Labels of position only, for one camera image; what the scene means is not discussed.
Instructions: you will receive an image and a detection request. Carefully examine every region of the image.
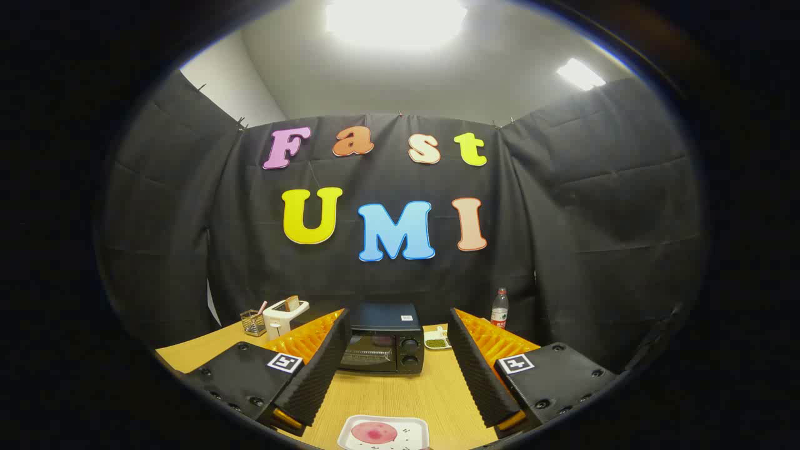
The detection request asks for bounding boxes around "black toaster oven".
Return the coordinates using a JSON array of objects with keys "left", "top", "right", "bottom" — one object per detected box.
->
[{"left": 337, "top": 303, "right": 426, "bottom": 374}]

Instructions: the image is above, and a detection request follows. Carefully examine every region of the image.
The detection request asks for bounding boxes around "white toaster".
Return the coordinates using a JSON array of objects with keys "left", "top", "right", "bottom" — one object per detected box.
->
[{"left": 262, "top": 299, "right": 310, "bottom": 340}]

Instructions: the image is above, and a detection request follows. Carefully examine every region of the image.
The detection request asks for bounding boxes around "wire mesh basket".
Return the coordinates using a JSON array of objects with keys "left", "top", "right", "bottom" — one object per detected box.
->
[{"left": 240, "top": 309, "right": 268, "bottom": 337}]

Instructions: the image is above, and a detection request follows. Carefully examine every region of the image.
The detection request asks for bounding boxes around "pink ham slice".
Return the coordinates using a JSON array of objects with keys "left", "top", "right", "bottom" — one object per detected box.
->
[{"left": 351, "top": 422, "right": 399, "bottom": 444}]

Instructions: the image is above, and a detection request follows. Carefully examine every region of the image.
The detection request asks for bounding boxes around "red label water bottle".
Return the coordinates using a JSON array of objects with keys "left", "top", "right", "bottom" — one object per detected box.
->
[{"left": 491, "top": 287, "right": 509, "bottom": 328}]

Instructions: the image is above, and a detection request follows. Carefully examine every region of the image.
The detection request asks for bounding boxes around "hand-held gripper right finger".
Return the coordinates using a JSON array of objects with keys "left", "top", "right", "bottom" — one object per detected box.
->
[{"left": 447, "top": 307, "right": 619, "bottom": 438}]

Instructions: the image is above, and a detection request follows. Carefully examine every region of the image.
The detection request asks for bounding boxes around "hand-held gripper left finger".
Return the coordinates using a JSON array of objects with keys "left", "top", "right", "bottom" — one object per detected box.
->
[{"left": 181, "top": 307, "right": 352, "bottom": 437}]

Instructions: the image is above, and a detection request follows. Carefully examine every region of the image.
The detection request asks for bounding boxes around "small ceiling light panel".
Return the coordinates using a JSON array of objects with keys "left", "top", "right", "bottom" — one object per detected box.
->
[{"left": 556, "top": 57, "right": 607, "bottom": 92}]

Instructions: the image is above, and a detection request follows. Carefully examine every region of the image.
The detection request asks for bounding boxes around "large ceiling light panel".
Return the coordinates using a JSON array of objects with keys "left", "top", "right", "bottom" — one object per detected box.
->
[{"left": 325, "top": 0, "right": 468, "bottom": 49}]

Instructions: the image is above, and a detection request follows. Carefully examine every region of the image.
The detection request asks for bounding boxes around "white square plate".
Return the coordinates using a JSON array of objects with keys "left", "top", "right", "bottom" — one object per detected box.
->
[{"left": 337, "top": 415, "right": 431, "bottom": 450}]

